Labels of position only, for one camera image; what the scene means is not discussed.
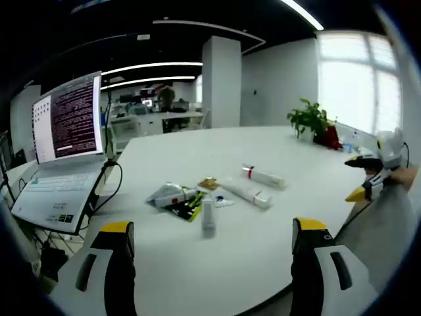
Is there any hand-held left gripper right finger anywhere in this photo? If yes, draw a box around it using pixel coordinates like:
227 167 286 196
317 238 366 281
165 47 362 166
289 216 379 316

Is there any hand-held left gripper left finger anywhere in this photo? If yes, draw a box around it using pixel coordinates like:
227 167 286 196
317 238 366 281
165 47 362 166
49 221 137 316

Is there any black green packet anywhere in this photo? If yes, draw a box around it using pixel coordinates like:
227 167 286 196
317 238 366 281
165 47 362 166
164 192 207 222

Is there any small white skincare bottle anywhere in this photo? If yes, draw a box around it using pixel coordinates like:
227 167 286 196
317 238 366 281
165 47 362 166
157 189 198 207
201 197 218 238

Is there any white skincare bottle red collar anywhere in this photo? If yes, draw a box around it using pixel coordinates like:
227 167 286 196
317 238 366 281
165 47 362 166
241 163 286 190

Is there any large white skincare tube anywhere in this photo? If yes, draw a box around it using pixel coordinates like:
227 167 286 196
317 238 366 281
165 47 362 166
220 177 274 209

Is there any clear sachet blue square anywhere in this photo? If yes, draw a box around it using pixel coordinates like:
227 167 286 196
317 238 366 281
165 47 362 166
210 192 236 208

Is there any person's right hand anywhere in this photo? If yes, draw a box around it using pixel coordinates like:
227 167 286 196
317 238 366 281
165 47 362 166
389 166 420 191

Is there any red bouquet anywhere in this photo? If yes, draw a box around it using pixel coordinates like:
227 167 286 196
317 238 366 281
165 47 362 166
314 124 343 151

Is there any green potted plant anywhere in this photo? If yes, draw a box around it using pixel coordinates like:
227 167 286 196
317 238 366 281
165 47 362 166
286 97 330 143

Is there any bright window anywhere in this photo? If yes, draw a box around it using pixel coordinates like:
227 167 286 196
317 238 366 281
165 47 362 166
317 31 404 132

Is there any gold foil sachet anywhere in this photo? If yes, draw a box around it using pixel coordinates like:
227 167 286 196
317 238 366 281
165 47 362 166
197 177 220 191

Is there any row of white office desks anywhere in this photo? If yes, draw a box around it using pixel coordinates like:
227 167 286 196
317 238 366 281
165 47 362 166
110 110 205 136

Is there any ceiling strip light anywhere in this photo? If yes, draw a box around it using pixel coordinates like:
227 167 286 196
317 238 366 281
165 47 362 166
100 76 197 92
101 61 203 76

